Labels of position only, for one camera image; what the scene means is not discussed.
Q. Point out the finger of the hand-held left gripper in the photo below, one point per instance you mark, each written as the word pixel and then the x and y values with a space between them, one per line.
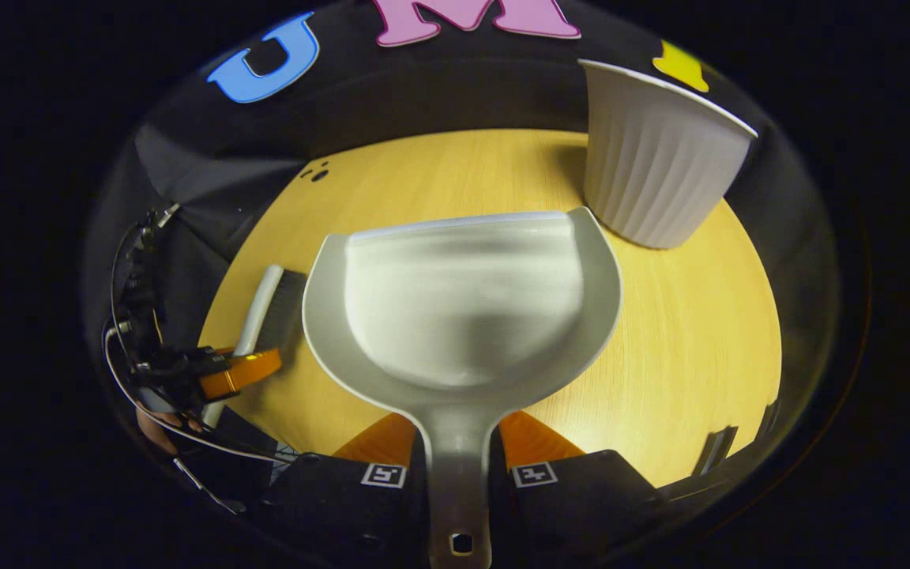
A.
pixel 246 371

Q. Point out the white plastic dustpan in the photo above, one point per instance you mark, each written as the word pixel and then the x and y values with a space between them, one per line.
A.
pixel 463 308

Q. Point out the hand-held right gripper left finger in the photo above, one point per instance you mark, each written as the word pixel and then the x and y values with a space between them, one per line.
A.
pixel 344 514

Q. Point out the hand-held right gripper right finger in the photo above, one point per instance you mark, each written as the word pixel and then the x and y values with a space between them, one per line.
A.
pixel 573 506

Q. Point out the small white broom black bristles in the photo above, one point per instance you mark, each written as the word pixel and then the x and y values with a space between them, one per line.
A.
pixel 261 304

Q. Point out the white ribbed garbage bin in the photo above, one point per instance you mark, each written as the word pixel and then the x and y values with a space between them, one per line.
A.
pixel 656 166

